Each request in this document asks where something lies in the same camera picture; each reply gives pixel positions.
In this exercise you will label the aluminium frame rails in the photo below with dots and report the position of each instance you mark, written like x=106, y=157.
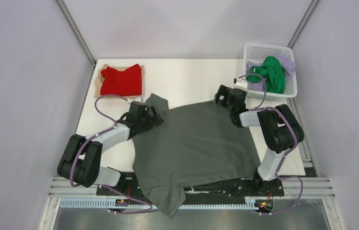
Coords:
x=308, y=204

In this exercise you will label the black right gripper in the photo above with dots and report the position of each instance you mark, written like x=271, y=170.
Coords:
x=224, y=91

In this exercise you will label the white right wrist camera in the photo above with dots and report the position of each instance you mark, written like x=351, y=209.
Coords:
x=240, y=83

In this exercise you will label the right aluminium corner post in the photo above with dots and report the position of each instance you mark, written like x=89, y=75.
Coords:
x=304, y=20

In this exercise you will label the lilac t shirt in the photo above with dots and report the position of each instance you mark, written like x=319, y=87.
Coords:
x=287, y=65

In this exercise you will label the white plastic laundry basket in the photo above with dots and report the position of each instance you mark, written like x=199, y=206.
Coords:
x=257, y=53

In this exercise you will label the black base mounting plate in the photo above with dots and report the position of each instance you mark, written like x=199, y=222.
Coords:
x=227, y=192

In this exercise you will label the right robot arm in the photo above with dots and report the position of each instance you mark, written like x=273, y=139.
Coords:
x=280, y=129

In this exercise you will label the white slotted cable duct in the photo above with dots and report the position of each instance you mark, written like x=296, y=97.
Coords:
x=111, y=203

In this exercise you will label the grey t shirt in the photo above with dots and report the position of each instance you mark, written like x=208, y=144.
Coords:
x=196, y=144

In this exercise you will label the red folded t shirt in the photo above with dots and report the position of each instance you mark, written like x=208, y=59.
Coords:
x=126, y=82

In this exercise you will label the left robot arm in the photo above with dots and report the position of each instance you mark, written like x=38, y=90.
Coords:
x=81, y=159

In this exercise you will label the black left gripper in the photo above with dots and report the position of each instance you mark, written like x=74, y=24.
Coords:
x=153, y=121

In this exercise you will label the left aluminium corner post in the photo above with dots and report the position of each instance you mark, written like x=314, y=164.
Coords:
x=76, y=31

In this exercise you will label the green t shirt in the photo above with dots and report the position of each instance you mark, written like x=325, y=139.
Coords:
x=272, y=72

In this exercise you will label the aluminium corner post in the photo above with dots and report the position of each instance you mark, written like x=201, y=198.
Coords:
x=304, y=20
x=76, y=31

